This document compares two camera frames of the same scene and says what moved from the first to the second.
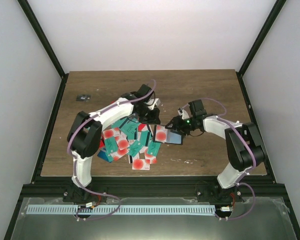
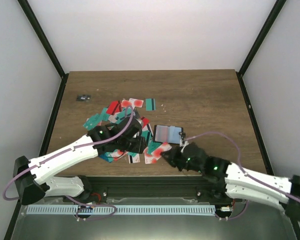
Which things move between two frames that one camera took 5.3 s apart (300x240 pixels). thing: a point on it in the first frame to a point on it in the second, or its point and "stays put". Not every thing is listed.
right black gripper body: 186,126 to 184,163
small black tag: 83,97 stays put
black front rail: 250,187 stays put
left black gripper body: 146,116 to 125,145
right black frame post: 271,18 stays put
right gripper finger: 173,122 to 174,155
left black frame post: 28,11 stays put
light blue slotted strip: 120,209 stays put
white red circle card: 140,164 to 164,147
